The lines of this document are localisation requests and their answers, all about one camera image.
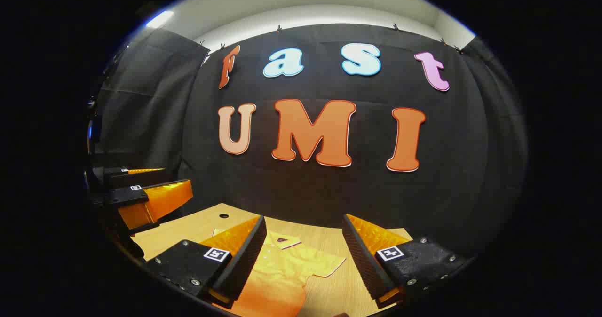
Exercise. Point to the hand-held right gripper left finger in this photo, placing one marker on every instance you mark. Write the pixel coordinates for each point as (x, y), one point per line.
(244, 265)

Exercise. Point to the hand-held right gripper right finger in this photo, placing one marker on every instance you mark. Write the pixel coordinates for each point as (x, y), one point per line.
(362, 260)

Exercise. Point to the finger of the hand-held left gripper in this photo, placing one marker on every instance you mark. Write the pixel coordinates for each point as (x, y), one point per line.
(124, 195)
(122, 178)

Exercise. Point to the orange T-shirt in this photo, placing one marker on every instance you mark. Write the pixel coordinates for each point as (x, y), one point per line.
(282, 270)

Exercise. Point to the black backdrop cloth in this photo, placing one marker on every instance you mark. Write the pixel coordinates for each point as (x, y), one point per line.
(329, 194)

